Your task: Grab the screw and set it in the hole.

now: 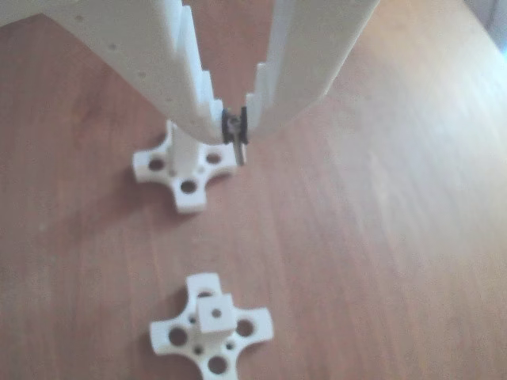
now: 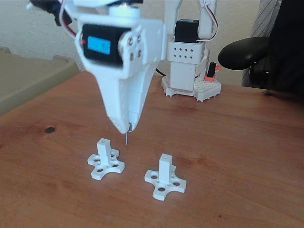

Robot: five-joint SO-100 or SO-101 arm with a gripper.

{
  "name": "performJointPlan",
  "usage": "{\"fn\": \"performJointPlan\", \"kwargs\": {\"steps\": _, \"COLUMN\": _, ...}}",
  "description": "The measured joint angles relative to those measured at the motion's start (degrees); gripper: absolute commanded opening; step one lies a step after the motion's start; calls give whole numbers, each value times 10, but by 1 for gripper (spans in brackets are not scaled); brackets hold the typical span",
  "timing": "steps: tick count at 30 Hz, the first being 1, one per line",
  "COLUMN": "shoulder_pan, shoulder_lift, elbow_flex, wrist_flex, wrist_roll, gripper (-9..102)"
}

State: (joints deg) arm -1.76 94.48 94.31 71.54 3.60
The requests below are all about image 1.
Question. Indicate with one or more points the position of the small silver screw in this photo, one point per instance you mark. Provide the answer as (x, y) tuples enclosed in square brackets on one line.
[(239, 152)]

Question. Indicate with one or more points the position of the white cross-base post stand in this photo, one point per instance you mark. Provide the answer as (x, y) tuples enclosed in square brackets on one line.
[(186, 190), (214, 340)]

